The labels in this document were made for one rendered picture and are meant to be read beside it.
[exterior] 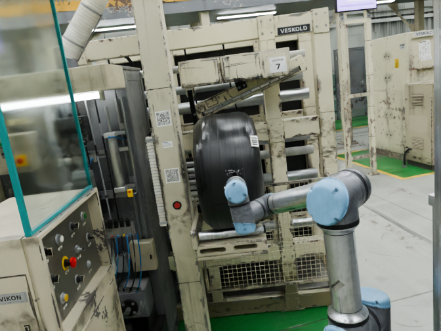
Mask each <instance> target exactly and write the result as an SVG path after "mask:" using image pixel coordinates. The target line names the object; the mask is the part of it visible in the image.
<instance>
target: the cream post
mask: <svg viewBox="0 0 441 331"><path fill-rule="evenodd" d="M131 4H132V9H133V16H134V21H135V28H136V36H137V40H138V48H139V52H140V59H141V64H142V71H143V76H144V83H145V88H146V95H147V99H148V107H149V111H150V119H151V124H152V131H153V136H154V143H155V148H156V155H157V162H158V167H159V174H160V179H161V185H162V191H163V198H164V202H165V210H166V214H167V222H168V226H169V234H170V239H171V246H172V251H173V258H174V262H175V270H176V274H177V282H178V289H179V294H180V301H181V305H182V313H183V317H184V325H185V329H186V331H211V324H210V320H209V311H208V306H207V298H206V293H205V284H204V279H203V271H202V266H201V261H198V257H197V253H196V250H193V249H192V242H191V237H190V231H191V228H192V224H193V220H194V210H193V205H192V197H191V192H190V183H189V178H188V170H187V165H186V157H185V152H184V144H183V139H182V130H181V126H180V117H179V109H178V104H177V96H176V91H175V82H174V77H173V69H172V64H171V56H170V51H169V42H168V38H167V29H166V25H165V16H164V11H163V3H162V0H131ZM164 110H170V114H171V122H172V125H168V126H163V127H157V124H156V116H155V112H159V111H164ZM168 141H172V144H173V147H169V148H163V145H162V142H168ZM177 167H178V169H179V173H180V182H177V183H166V180H165V172H164V169H171V168H177ZM177 202H178V203H179V204H180V207H179V208H175V207H174V205H175V203H177Z"/></svg>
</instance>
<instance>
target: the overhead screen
mask: <svg viewBox="0 0 441 331"><path fill-rule="evenodd" d="M334 2H335V13H341V12H354V11H366V10H373V9H376V8H377V0H334Z"/></svg>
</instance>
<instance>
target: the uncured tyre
mask: <svg viewBox="0 0 441 331"><path fill-rule="evenodd" d="M250 135H256V136H257V131H256V128H255V124H254V121H253V118H252V117H250V116H249V115H247V114H246V113H245V112H229V113H223V114H213V115H208V116H204V117H202V118H200V119H199V120H198V122H197V123H196V124H195V125H194V128H193V159H194V173H195V178H196V188H197V192H198V199H199V204H200V208H201V212H202V215H203V219H204V221H205V222H206V223H207V224H208V225H209V226H210V227H212V228H213V229H218V230H221V229H232V228H234V224H233V220H232V216H231V212H230V207H229V205H228V204H224V203H228V200H227V198H226V196H225V192H224V191H225V189H224V187H225V185H226V173H225V170H226V171H228V170H231V169H232V170H239V169H242V168H243V176H244V181H245V182H246V183H247V193H248V196H249V201H250V202H251V201H254V200H256V199H258V198H260V197H262V196H263V195H264V179H263V168H262V162H261V153H260V148H259V147H255V146H251V141H250ZM214 204H220V205H214Z"/></svg>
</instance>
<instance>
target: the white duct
mask: <svg viewBox="0 0 441 331"><path fill-rule="evenodd" d="M108 1H109V0H82V1H81V2H80V4H79V6H78V8H77V10H76V12H75V14H74V16H73V18H72V21H71V22H70V24H69V26H68V27H67V30H66V32H65V33H64V34H63V38H62V42H63V46H64V52H65V55H66V58H70V59H73V58H74V59H76V60H77V59H78V57H79V56H80V54H81V52H82V50H83V47H84V46H85V44H86V42H87V40H88V38H89V37H90V35H91V33H92V32H93V30H94V28H95V26H96V24H97V22H98V19H99V18H100V15H101V14H102V13H103V10H104V8H105V7H106V5H107V4H108Z"/></svg>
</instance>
